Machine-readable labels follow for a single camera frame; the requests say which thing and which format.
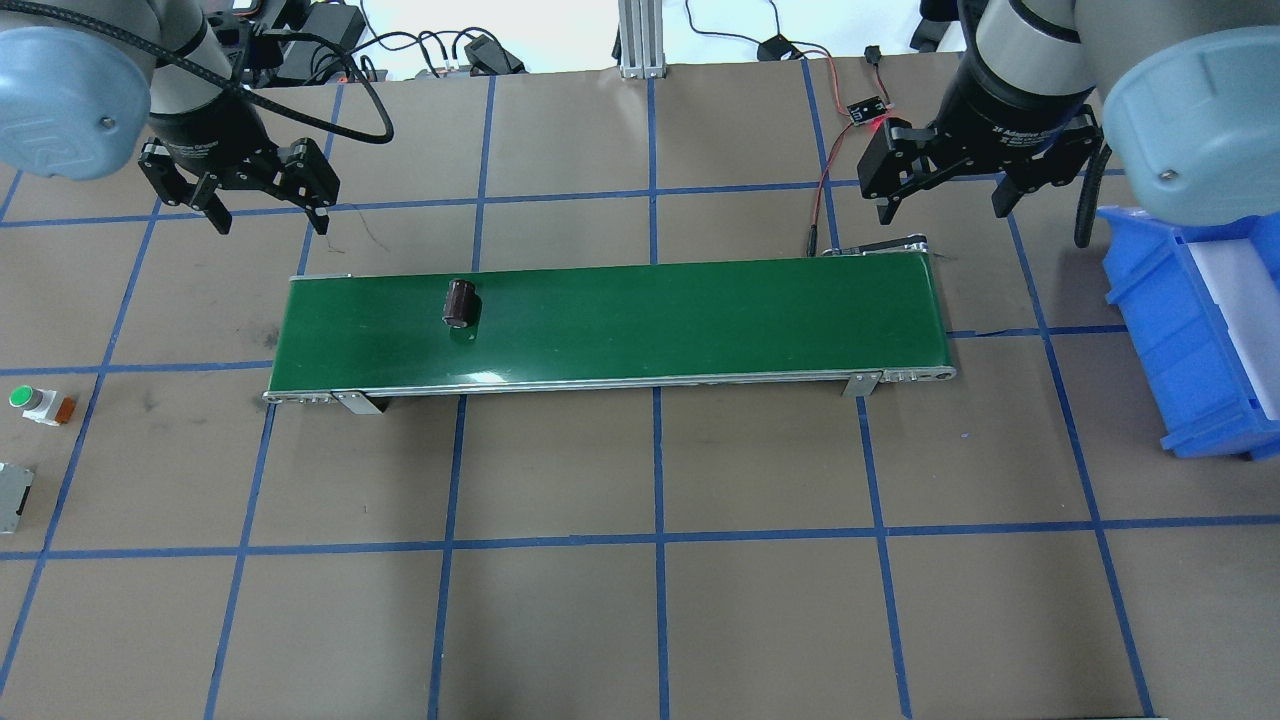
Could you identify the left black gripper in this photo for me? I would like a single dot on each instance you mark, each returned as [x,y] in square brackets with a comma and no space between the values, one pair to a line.
[213,132]

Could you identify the white red circuit breaker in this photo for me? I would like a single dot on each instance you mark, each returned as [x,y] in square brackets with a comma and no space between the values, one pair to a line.
[15,484]

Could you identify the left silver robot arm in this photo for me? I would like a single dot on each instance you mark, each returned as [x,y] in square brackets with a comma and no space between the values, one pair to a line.
[87,86]

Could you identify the blue plastic bin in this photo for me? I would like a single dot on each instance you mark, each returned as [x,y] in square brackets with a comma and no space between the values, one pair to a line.
[1200,303]

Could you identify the green push button switch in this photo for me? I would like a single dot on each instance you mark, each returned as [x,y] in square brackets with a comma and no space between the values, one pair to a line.
[45,406]

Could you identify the green conveyor belt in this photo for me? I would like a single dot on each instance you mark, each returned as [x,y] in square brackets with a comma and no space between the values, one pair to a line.
[863,319]

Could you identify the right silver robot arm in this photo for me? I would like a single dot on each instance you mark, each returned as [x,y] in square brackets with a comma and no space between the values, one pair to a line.
[1184,93]

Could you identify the dark cylindrical capacitor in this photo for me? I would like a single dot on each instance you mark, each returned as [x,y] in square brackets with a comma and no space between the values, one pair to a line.
[462,304]

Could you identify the aluminium frame post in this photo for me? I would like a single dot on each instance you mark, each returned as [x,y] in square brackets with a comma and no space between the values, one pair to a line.
[641,52]

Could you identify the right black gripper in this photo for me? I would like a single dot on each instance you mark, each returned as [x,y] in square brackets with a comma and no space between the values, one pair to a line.
[1010,125]

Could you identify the small sensor circuit board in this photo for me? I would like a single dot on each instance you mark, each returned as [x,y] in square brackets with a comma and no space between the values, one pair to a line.
[868,112]

